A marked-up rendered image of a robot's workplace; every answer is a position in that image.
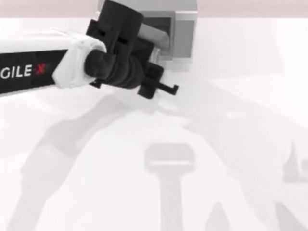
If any grey box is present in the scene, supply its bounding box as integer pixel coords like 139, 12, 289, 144
97, 0, 199, 72

